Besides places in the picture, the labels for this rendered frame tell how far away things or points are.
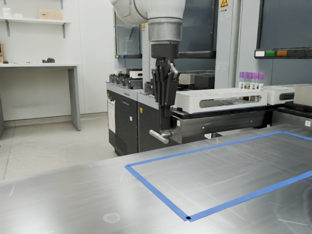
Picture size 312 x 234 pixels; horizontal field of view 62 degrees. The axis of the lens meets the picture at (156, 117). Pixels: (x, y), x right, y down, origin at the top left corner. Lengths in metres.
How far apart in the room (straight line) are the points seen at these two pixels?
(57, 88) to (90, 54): 0.72
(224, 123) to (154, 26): 0.33
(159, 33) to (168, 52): 0.05
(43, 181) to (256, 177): 0.26
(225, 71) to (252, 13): 0.25
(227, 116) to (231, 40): 0.45
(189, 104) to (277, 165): 0.37
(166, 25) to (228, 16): 0.53
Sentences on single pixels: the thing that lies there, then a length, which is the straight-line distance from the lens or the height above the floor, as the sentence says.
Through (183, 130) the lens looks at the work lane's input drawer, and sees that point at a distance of 0.69.
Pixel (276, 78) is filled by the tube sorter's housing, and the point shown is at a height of 0.89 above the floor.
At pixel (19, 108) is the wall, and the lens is 4.20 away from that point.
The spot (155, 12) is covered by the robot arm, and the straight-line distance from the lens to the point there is 0.68.
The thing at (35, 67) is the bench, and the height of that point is 0.85.
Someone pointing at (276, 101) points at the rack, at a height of 0.83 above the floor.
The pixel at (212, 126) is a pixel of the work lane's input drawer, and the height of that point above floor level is 0.78.
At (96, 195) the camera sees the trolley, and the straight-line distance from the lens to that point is 0.30.
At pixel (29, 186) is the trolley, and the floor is 0.82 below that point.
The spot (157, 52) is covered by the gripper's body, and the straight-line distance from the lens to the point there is 0.68.
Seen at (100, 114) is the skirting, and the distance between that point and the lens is 4.33.
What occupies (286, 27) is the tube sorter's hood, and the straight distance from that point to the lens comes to 0.95.
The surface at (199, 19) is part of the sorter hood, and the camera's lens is 1.31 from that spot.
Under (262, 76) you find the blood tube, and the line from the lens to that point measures 0.88.
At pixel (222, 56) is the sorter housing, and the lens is 1.18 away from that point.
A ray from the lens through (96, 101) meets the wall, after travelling 4.28.
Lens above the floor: 0.96
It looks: 13 degrees down
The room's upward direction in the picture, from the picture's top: straight up
